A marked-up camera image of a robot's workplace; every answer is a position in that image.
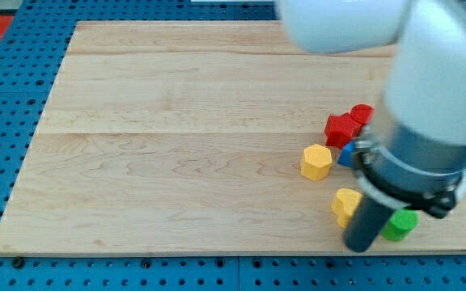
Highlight yellow heart block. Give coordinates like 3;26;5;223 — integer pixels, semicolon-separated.
330;188;362;229

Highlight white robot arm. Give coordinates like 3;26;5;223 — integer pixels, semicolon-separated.
277;0;466;218

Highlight light wooden board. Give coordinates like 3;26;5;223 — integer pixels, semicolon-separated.
0;20;466;258

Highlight yellow hexagon block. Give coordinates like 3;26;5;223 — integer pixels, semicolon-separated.
300;144;333;181

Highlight red star block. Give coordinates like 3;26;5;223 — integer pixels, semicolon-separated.
324;113;362;150

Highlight blue block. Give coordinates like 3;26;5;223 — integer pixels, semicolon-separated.
337;141;355;168

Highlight red cylinder block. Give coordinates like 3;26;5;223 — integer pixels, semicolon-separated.
349;103;375;125

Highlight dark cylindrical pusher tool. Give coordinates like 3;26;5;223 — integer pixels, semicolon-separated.
342;196;395;253

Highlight green cylinder block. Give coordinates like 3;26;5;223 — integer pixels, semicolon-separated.
381;209;418;242

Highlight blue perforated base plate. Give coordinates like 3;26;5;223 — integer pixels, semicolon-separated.
0;0;466;290

